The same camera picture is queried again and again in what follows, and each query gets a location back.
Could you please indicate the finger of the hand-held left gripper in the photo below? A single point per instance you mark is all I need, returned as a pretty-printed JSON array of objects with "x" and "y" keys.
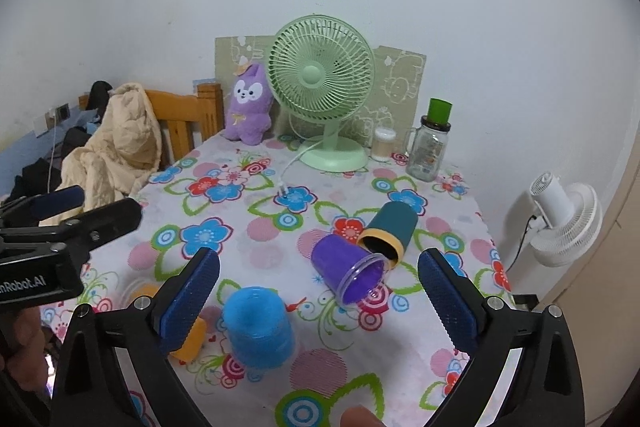
[
  {"x": 107, "y": 219},
  {"x": 57, "y": 202}
]

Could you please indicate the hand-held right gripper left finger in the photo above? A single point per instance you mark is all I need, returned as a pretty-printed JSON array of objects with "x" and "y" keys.
[{"x": 191, "y": 299}]

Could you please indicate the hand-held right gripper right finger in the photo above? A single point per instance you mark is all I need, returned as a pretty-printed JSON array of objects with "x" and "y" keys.
[{"x": 446, "y": 302}]

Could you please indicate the purple plastic cup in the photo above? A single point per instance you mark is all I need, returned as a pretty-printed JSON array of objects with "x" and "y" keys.
[{"x": 345, "y": 269}]

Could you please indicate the orange plastic cup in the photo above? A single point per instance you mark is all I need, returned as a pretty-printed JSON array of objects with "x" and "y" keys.
[{"x": 192, "y": 341}]

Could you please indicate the blue ribbed plastic cup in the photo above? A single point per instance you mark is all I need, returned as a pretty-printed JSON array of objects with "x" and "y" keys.
[{"x": 257, "y": 329}]

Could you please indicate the teal cup with yellow rim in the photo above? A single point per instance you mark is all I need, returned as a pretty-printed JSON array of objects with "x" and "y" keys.
[{"x": 395, "y": 222}]

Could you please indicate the person's left hand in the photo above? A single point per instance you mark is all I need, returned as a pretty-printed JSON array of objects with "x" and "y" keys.
[{"x": 30, "y": 347}]

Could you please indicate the dark clothes pile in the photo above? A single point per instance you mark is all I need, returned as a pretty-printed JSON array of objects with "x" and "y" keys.
[{"x": 40, "y": 172}]

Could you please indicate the beige quilted blanket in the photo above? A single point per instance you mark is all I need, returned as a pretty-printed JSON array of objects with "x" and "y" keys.
[{"x": 120, "y": 142}]

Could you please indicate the floral tablecloth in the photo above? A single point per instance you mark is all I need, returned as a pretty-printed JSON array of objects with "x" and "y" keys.
[{"x": 260, "y": 227}]

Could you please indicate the wooden chair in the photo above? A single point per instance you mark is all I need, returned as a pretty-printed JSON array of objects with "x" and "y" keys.
[{"x": 182, "y": 117}]

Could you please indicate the white floor fan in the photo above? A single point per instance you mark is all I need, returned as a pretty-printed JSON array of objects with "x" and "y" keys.
[{"x": 565, "y": 222}]

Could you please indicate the glass bottle with green lid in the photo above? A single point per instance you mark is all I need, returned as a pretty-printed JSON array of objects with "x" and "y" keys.
[{"x": 426, "y": 149}]

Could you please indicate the clear cotton swab container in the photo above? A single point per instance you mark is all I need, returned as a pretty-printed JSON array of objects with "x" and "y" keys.
[{"x": 382, "y": 144}]

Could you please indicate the purple plush toy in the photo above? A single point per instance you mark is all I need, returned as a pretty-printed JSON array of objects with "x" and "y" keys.
[{"x": 247, "y": 107}]

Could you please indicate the printed cardboard sheet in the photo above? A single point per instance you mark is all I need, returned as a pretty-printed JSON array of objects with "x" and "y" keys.
[{"x": 400, "y": 82}]

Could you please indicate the green desk fan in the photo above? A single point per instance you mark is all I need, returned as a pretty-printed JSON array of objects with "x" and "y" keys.
[{"x": 320, "y": 77}]

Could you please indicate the wall socket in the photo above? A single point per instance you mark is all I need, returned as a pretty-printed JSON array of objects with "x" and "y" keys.
[{"x": 52, "y": 117}]

